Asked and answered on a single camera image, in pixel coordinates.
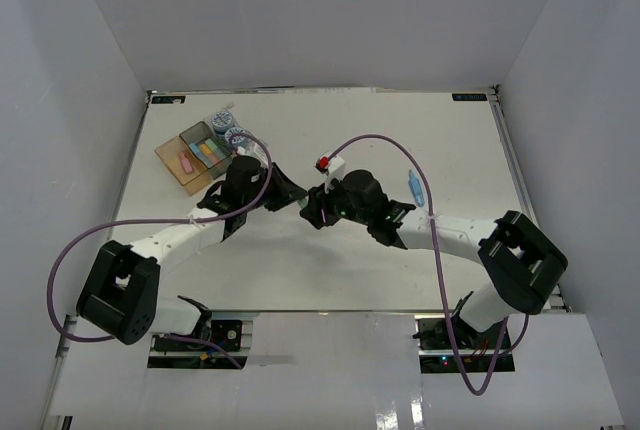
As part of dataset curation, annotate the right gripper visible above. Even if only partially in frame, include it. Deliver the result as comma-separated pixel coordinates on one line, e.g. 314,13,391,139
300,172,372,230

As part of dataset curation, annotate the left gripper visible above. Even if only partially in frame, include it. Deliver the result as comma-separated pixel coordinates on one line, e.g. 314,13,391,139
243,162,308,212

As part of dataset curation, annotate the blue lidded jar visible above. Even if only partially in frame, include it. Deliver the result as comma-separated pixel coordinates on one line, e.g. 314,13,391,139
224,126,250,150
210,110,236,134

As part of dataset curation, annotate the green capped highlighter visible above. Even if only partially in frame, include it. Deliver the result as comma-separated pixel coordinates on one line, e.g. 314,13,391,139
205,139,228,160

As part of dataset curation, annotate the yellow orange highlighter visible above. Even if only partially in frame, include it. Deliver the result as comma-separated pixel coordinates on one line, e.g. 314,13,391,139
199,143,216,165

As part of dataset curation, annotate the pink transparent highlighter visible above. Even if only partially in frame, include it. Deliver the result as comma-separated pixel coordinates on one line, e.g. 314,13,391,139
179,151,194,175

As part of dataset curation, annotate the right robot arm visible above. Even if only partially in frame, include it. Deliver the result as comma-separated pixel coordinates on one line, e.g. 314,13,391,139
300,170,568,349

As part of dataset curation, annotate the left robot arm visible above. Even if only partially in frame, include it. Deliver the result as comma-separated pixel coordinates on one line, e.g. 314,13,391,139
76,156,307,349

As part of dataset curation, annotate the clear transparent tray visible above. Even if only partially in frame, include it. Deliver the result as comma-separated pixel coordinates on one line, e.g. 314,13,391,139
204,102,268,166

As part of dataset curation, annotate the grey transparent tray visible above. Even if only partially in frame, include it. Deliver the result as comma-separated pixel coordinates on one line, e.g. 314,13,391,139
179,121,232,179

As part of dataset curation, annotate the blue transparent highlighter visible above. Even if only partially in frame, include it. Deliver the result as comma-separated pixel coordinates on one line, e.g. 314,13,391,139
408,169,425,207

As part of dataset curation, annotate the orange transparent tray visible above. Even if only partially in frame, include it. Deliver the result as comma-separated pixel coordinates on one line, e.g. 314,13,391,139
154,136,213,196

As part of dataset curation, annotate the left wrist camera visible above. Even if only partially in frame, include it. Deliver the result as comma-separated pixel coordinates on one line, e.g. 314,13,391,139
236,141,269,166

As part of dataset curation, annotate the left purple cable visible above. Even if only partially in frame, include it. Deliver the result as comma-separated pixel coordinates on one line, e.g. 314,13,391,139
46,132,275,370

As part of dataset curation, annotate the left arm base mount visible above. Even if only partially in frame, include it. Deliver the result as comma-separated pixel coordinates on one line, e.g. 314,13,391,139
151,296,245,359

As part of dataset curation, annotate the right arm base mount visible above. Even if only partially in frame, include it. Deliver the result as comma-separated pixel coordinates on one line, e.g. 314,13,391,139
412,293,501,361

